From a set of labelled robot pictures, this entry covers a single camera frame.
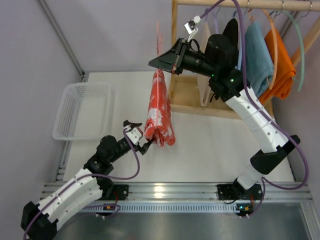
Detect red white patterned trousers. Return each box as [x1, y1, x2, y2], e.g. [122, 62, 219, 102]
[143, 69, 176, 149]

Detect pink wire hanger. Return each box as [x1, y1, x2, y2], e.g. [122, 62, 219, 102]
[156, 22, 163, 128]

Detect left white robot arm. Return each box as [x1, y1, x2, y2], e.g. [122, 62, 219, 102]
[20, 120, 154, 240]

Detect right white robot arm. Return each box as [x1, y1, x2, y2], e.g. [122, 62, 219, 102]
[148, 34, 300, 203]

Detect beige trousers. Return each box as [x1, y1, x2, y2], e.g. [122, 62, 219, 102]
[197, 22, 211, 107]

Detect black trousers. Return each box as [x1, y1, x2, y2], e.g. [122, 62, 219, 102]
[205, 18, 239, 102]

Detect blue hanger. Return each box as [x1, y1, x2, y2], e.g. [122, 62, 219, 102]
[235, 14, 245, 70]

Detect purple hanger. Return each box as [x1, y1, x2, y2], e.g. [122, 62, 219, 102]
[204, 8, 220, 34]

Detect light blue trousers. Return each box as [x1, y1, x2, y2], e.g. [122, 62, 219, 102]
[241, 22, 274, 97]

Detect orange hanger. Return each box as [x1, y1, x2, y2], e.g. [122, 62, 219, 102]
[245, 9, 279, 94]

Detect orange trousers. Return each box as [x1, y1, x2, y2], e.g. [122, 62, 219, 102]
[259, 29, 296, 105]

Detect green hanger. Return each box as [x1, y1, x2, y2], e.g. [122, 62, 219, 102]
[267, 11, 305, 97]

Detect wooden clothes rack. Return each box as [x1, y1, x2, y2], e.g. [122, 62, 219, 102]
[168, 0, 320, 119]

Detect white plastic basket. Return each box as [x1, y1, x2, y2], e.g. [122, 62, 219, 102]
[52, 82, 114, 141]

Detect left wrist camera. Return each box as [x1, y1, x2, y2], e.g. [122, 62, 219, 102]
[124, 127, 143, 146]

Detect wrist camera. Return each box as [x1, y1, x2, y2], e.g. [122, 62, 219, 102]
[124, 127, 143, 146]
[184, 15, 202, 42]

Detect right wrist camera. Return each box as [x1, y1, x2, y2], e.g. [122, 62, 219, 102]
[184, 15, 202, 42]

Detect aluminium corner frame post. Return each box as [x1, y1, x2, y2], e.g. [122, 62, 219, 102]
[35, 0, 86, 82]

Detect grey slotted cable duct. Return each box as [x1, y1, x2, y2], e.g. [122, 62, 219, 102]
[81, 202, 240, 213]

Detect aluminium mounting rail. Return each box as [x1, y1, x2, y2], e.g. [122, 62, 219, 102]
[41, 181, 311, 201]

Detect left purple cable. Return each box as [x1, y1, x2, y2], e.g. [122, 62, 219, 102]
[22, 136, 141, 240]

